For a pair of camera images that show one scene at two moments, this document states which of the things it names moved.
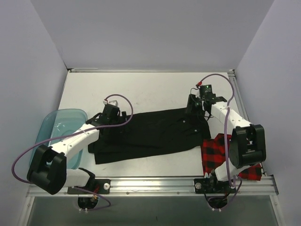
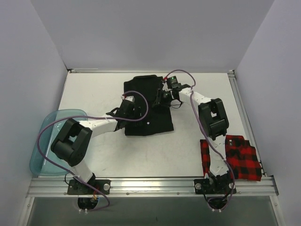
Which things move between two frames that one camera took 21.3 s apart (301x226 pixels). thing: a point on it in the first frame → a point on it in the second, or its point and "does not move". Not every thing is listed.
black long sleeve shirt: x=143 y=134 → x=157 y=119
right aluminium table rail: x=243 y=110 does not move
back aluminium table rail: x=146 y=70 does not move
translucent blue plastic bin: x=57 y=124 does not move
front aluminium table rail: x=155 y=187 does not move
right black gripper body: x=191 y=108 → x=160 y=98
